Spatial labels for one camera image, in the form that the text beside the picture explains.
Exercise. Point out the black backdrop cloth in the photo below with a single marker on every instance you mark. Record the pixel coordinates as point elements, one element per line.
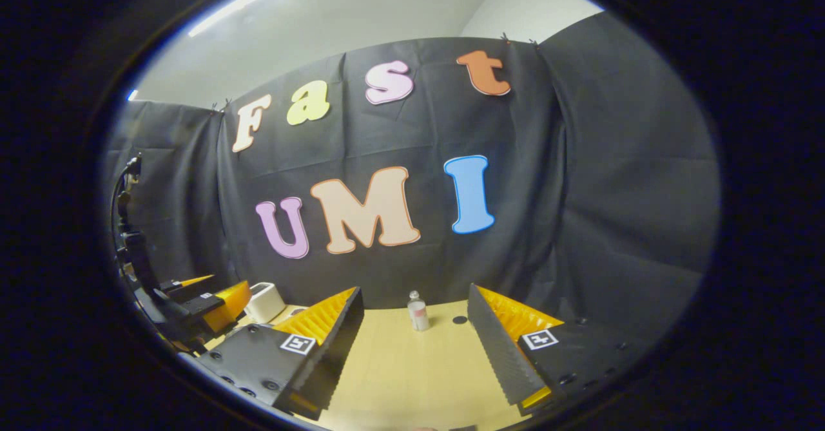
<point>580,192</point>

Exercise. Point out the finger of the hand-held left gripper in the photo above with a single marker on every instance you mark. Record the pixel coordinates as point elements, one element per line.
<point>225,305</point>
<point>187,283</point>

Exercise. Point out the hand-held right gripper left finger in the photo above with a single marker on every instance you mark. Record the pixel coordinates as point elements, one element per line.
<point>335,360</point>

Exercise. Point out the small white bottle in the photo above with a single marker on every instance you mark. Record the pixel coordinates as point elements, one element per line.
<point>419,315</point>

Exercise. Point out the white toaster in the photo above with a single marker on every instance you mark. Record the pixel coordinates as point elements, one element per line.
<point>264,302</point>

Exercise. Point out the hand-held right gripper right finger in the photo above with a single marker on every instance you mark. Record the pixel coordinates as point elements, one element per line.
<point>499,360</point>

